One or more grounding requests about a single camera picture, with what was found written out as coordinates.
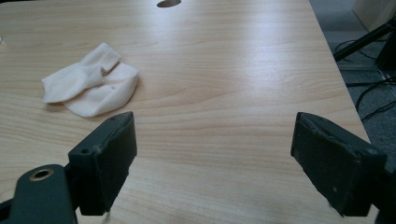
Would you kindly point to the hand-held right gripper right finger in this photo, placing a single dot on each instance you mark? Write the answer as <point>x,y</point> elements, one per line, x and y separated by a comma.
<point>336,165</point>

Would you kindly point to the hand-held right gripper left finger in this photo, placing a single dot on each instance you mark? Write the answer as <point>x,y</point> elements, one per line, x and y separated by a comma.
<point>102,161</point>

